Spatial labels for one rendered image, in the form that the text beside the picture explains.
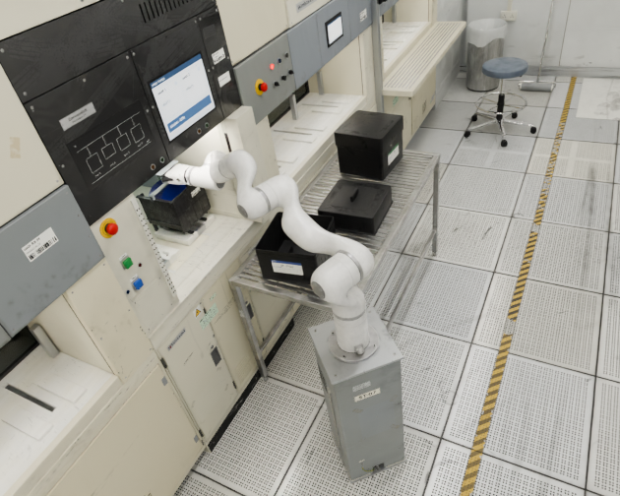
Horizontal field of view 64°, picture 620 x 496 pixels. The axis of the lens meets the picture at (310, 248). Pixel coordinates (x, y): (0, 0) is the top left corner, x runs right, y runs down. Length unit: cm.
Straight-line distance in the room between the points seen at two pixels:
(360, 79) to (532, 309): 179
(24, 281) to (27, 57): 59
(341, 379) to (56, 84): 127
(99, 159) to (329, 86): 219
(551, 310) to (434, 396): 89
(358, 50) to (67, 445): 267
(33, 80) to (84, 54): 18
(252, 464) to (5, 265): 152
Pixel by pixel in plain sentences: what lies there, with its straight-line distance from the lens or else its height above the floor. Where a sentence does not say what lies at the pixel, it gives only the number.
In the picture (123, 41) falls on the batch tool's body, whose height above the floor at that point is 183.
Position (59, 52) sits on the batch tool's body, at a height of 188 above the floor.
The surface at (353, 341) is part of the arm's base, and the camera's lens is 179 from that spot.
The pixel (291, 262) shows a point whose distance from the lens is 206.
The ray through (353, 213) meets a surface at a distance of 232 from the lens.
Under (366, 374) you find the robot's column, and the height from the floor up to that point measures 73.
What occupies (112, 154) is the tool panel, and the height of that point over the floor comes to 155.
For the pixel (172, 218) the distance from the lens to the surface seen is 228.
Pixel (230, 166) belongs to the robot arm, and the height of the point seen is 138.
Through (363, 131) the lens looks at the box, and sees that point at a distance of 268.
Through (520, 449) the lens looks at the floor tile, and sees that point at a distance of 256.
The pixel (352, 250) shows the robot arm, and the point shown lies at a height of 118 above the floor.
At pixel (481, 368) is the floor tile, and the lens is 278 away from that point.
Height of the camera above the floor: 221
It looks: 39 degrees down
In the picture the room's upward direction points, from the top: 10 degrees counter-clockwise
